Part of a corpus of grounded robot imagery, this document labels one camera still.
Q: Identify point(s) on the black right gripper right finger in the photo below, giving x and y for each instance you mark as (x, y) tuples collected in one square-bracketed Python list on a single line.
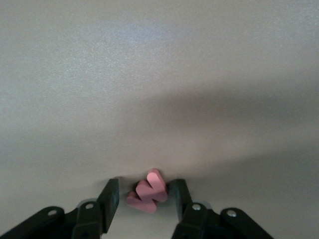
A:
[(197, 221)]

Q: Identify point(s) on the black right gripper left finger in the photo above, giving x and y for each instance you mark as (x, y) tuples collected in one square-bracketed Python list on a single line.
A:
[(87, 221)]

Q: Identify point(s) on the brown table cover sheet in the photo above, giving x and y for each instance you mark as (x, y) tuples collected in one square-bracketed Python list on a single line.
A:
[(124, 62)]

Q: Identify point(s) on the pink foam letter w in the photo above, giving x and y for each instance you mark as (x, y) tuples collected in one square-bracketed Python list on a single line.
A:
[(154, 191)]

